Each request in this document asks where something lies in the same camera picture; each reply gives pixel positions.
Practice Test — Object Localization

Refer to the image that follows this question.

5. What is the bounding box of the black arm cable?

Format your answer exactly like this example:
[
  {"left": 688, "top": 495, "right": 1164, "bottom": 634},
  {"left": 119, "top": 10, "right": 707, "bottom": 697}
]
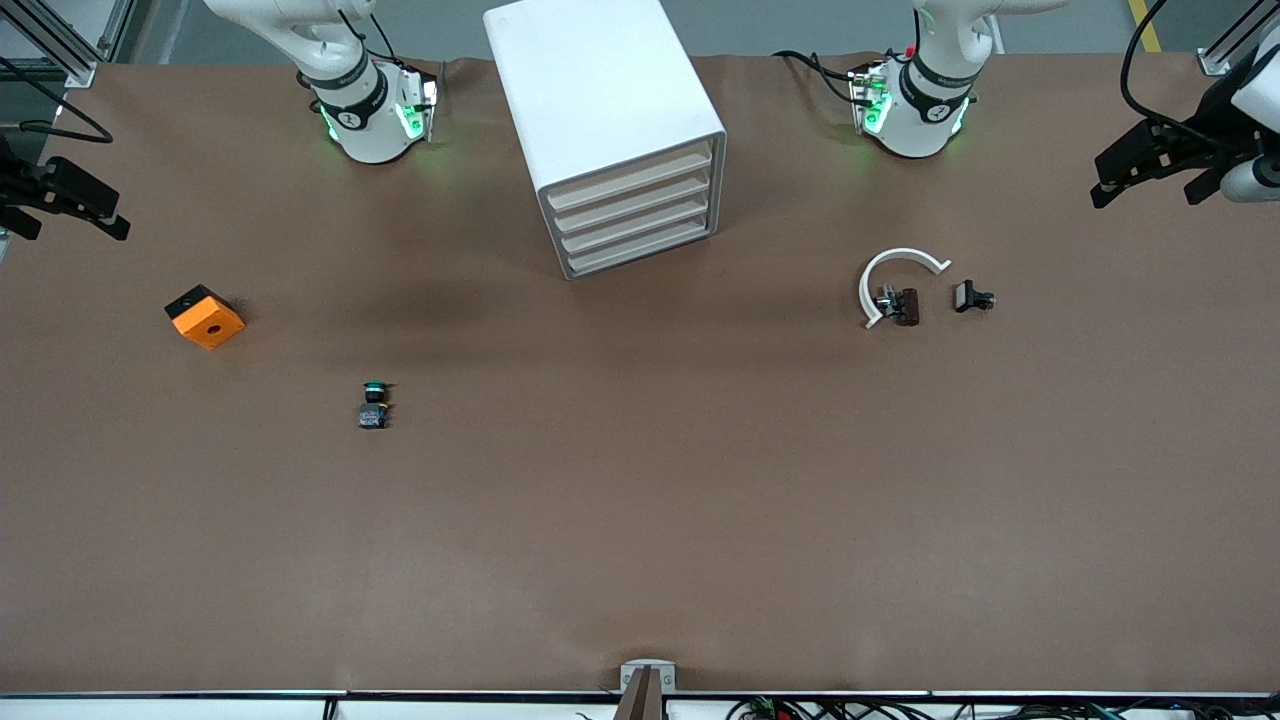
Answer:
[
  {"left": 0, "top": 55, "right": 114, "bottom": 145},
  {"left": 1119, "top": 0, "right": 1206, "bottom": 129}
]

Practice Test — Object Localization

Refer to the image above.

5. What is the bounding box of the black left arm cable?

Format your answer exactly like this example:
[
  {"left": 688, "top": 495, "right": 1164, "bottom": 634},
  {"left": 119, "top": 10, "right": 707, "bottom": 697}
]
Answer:
[{"left": 1119, "top": 0, "right": 1206, "bottom": 129}]

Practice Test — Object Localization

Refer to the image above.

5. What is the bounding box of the green push button blue block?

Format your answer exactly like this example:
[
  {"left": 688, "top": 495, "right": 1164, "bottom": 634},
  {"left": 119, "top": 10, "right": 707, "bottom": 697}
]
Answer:
[{"left": 357, "top": 379, "right": 394, "bottom": 431}]

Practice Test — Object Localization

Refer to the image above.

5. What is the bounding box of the aluminium frame profile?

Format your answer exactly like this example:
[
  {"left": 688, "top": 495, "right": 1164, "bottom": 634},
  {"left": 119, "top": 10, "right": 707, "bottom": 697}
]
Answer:
[
  {"left": 1198, "top": 0, "right": 1280, "bottom": 78},
  {"left": 0, "top": 0, "right": 138, "bottom": 89}
]

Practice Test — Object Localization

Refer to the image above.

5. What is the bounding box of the black left base cable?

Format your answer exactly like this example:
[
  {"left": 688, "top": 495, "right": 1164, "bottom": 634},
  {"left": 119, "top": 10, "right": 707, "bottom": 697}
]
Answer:
[{"left": 772, "top": 49, "right": 873, "bottom": 104}]

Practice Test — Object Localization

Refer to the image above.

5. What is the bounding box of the orange block with hole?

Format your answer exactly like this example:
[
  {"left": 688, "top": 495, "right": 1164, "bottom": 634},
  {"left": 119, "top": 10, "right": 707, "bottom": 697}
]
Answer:
[{"left": 164, "top": 284, "right": 247, "bottom": 351}]

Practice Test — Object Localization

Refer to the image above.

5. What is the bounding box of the brown paper table cover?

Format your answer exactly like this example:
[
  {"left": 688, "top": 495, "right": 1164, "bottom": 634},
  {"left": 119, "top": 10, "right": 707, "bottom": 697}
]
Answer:
[{"left": 0, "top": 52, "right": 1280, "bottom": 697}]

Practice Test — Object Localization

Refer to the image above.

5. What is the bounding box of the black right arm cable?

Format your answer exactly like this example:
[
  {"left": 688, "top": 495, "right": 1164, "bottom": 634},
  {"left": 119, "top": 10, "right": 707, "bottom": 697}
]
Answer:
[{"left": 0, "top": 55, "right": 114, "bottom": 145}]

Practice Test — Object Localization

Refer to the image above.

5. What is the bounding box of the white curved plastic arc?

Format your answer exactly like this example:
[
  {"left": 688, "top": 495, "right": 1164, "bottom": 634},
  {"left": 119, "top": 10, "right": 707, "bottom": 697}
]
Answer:
[{"left": 857, "top": 247, "right": 953, "bottom": 330}]

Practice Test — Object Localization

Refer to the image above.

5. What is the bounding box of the brown small electrical component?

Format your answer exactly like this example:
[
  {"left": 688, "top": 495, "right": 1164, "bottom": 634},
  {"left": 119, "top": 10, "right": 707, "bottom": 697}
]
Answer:
[{"left": 875, "top": 286, "right": 921, "bottom": 328}]

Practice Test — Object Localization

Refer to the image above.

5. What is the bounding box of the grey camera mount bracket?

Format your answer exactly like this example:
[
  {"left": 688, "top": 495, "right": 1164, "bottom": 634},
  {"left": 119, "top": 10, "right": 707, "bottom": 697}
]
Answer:
[{"left": 613, "top": 659, "right": 678, "bottom": 720}]

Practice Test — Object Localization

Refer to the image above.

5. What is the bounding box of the white plastic bin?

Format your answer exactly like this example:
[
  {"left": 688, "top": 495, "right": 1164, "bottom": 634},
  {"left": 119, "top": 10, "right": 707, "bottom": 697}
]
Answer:
[{"left": 546, "top": 142, "right": 715, "bottom": 212}]

